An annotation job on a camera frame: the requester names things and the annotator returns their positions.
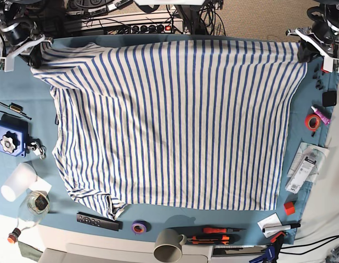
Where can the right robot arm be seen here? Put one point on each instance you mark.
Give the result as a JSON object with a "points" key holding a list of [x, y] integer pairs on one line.
{"points": [[16, 12]]}

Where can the clear glass bottle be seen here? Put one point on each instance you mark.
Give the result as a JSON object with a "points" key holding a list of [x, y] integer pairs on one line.
{"points": [[32, 210]]}

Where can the small black square box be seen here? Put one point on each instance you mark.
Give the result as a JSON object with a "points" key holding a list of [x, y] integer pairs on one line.
{"points": [[329, 99]]}

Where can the blue white striped T-shirt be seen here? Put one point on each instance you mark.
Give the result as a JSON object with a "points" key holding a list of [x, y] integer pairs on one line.
{"points": [[199, 124]]}

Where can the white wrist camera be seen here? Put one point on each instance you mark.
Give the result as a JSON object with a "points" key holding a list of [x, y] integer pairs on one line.
{"points": [[6, 64], [330, 64]]}

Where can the blue black bar clamp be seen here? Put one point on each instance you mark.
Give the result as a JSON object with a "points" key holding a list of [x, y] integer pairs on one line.
{"points": [[272, 251]]}

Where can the orange black screwdriver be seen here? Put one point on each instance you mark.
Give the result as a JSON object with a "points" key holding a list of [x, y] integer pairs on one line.
{"points": [[220, 230]]}

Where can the silver padlock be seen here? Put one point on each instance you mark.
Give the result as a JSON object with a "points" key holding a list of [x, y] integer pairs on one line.
{"points": [[38, 149]]}

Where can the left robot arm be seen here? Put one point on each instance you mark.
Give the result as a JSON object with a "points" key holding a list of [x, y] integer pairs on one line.
{"points": [[325, 11]]}

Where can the black remote control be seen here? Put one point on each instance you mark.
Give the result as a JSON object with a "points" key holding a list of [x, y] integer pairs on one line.
{"points": [[98, 221]]}

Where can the red cube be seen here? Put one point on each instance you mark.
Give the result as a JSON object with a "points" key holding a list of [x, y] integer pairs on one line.
{"points": [[289, 208]]}

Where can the purple tape roll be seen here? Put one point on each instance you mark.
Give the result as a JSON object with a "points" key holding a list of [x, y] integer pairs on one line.
{"points": [[139, 227]]}

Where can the white paper card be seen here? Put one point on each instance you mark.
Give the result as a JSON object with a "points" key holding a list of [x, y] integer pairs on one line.
{"points": [[270, 221]]}

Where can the blue box with black knob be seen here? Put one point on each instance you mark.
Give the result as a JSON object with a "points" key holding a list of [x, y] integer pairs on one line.
{"points": [[13, 138]]}

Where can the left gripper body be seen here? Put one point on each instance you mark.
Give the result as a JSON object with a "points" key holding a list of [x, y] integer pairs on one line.
{"points": [[322, 35]]}

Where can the purple white glue tube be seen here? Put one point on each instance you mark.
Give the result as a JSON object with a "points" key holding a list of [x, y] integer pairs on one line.
{"points": [[324, 119]]}

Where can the teal table cloth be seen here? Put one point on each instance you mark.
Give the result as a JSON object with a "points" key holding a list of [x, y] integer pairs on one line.
{"points": [[318, 204]]}

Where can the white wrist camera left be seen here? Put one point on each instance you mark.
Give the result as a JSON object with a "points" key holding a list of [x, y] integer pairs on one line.
{"points": [[330, 64]]}

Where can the black power strip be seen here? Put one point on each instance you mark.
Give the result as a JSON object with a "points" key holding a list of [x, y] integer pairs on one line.
{"points": [[155, 29]]}

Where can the white paper note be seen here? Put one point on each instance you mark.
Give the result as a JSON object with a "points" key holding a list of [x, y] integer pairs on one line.
{"points": [[40, 185]]}

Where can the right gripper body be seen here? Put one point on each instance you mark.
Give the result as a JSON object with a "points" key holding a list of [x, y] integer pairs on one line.
{"points": [[21, 35]]}

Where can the thin metal tool with brass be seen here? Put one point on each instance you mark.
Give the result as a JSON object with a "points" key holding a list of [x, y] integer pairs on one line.
{"points": [[17, 109]]}

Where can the grey ceramic mug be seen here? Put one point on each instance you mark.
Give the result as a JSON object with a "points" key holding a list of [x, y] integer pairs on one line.
{"points": [[168, 246]]}

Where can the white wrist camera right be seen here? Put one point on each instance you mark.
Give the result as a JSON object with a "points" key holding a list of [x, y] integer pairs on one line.
{"points": [[6, 64]]}

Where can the white plastic cup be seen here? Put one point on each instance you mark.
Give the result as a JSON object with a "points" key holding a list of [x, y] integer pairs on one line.
{"points": [[19, 181]]}

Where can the black white product package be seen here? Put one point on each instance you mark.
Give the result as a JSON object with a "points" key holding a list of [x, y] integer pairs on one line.
{"points": [[301, 168]]}

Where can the orange black utility knife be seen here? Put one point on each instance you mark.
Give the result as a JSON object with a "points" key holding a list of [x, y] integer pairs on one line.
{"points": [[214, 239]]}

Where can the orange tape roll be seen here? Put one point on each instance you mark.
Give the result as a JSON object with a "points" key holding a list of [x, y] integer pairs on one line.
{"points": [[312, 122]]}

